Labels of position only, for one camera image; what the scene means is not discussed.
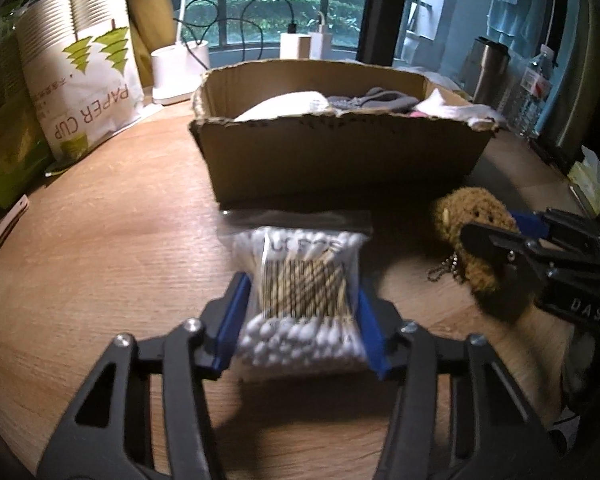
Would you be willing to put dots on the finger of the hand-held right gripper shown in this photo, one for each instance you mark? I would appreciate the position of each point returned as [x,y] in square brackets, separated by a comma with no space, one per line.
[532,223]
[490,242]

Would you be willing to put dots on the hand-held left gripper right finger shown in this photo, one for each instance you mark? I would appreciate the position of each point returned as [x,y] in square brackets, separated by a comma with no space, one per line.
[372,335]

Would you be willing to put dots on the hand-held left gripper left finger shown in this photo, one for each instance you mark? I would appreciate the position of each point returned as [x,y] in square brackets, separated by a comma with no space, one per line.
[230,320]

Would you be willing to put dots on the cotton swab bag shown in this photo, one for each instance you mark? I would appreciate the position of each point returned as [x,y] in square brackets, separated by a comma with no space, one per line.
[300,280]

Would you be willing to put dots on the white soft cloth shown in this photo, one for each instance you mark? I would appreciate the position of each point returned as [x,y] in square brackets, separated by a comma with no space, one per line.
[450,109]

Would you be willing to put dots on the cardboard box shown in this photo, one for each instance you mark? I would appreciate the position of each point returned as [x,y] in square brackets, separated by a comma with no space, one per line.
[340,160]

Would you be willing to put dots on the grey knit glove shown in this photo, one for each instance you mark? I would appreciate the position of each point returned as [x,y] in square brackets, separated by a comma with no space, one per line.
[375,100]

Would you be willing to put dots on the white mesh cloth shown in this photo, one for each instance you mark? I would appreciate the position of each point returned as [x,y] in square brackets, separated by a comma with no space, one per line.
[275,105]

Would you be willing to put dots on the yellow tissue pack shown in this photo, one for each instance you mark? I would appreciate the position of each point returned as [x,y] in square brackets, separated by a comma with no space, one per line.
[590,180]

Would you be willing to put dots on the clear water bottle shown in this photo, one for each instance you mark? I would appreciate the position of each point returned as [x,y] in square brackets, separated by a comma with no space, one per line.
[532,95]

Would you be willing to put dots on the steel thermos cup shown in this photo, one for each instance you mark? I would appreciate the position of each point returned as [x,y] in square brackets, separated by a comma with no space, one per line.
[490,70]

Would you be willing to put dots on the hanging light blue towels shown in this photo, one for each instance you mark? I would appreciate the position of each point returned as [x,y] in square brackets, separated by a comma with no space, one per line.
[512,5]

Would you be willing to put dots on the white flat stick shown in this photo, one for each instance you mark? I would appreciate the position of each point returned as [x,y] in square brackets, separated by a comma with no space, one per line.
[5,232]

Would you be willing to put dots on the white lamp base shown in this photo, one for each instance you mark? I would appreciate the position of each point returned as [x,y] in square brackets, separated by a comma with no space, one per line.
[180,75]

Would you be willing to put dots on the slim white charger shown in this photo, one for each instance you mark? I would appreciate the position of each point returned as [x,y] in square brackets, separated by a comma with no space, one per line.
[321,42]

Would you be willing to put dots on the wide white charger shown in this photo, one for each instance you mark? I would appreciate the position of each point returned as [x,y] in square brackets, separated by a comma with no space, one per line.
[295,46]

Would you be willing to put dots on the paper cup pack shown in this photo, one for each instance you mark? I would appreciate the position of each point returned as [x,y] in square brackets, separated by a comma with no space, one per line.
[80,85]

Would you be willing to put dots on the green plastic packet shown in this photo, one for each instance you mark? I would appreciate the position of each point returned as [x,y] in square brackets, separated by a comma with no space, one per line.
[5,135]

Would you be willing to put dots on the brown paper bag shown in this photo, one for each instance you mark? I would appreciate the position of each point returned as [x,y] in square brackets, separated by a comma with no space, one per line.
[147,10]

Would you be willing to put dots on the dark window frame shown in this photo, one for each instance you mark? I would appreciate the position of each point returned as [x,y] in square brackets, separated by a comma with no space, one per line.
[382,10]

